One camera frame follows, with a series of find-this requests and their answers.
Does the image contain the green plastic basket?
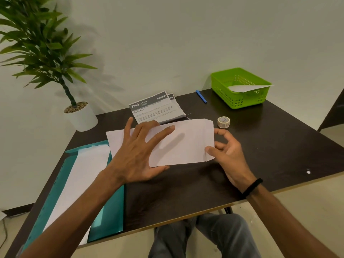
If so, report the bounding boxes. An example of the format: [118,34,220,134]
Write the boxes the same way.
[211,68,272,109]

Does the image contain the person's right forearm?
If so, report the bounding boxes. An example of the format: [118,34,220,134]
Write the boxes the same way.
[245,183,335,258]

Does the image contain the large white paper sheet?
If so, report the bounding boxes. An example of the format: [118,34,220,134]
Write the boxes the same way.
[43,144,111,246]

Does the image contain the person's right hand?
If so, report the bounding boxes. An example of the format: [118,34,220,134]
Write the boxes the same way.
[205,128,257,193]

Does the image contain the white paper envelope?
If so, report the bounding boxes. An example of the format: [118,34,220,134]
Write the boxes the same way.
[106,119,215,168]

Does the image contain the dark side table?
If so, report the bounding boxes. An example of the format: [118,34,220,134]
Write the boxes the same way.
[318,88,344,132]

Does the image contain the black wristband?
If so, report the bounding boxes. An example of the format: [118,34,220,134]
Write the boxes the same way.
[242,178,264,199]

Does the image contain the white plant pot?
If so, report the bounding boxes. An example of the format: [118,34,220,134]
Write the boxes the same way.
[63,101,99,132]

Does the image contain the person's left forearm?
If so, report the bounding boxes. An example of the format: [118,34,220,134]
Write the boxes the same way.
[20,170,127,258]

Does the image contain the person's grey jeans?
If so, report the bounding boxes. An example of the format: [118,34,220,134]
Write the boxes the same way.
[148,212,262,258]

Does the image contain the printed sheet with grey header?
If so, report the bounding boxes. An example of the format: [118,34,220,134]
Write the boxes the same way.
[167,93,193,120]
[128,91,186,125]

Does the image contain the person's left hand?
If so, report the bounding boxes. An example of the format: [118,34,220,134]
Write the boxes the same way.
[103,117,176,186]

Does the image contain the green leafy plant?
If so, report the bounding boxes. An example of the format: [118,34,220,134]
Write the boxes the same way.
[0,0,98,108]

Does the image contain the teal plastic folder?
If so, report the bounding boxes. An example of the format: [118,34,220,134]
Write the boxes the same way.
[21,140,126,253]

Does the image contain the thin black cable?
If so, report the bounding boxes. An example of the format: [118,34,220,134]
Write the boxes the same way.
[0,216,8,251]

